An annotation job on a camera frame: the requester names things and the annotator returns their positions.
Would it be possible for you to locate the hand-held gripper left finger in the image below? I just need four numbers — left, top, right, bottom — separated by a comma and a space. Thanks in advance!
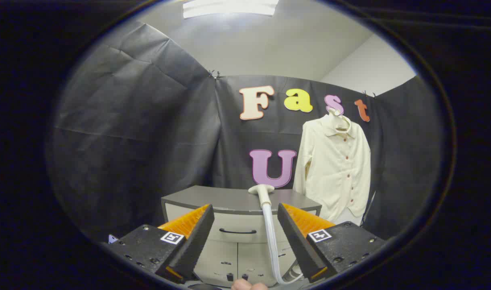
102, 203, 215, 284

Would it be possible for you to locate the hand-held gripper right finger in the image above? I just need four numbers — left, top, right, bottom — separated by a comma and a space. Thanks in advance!
277, 203, 387, 284

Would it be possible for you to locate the white garment steamer head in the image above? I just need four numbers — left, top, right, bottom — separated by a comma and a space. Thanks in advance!
248, 184, 275, 208

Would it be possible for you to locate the cream button shirt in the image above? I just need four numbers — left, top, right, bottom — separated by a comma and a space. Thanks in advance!
293, 114, 371, 223

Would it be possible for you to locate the white padded garment board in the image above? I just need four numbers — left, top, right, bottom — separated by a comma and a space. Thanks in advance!
333, 207, 363, 226

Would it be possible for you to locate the white clothes hanger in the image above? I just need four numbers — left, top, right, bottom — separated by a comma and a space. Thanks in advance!
327, 106, 351, 133

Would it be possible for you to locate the grey and white cabinet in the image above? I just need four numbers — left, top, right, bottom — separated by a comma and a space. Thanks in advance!
161, 185, 322, 287

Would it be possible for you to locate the thin metal stand pole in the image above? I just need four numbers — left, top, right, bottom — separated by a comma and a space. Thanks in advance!
362, 190, 377, 226

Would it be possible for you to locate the black backdrop cloth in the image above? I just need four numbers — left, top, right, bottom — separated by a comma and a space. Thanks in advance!
46, 20, 445, 242

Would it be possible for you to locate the ceiling light panel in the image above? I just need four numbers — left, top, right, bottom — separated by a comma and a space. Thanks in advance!
183, 0, 279, 19

